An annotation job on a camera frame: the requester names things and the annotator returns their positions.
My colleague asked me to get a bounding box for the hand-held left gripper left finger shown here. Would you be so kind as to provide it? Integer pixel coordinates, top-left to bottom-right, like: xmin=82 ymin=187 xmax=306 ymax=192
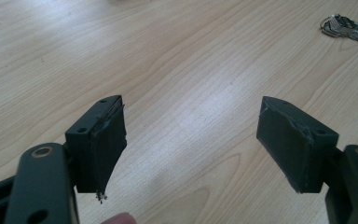
xmin=64 ymin=94 xmax=128 ymax=205

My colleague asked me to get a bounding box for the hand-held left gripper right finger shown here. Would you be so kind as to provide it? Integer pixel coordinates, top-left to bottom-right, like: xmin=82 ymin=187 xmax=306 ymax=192
xmin=255 ymin=95 xmax=340 ymax=194

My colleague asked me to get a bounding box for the bunch of metal keys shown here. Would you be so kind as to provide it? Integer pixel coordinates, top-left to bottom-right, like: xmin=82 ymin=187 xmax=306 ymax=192
xmin=319 ymin=13 xmax=358 ymax=45

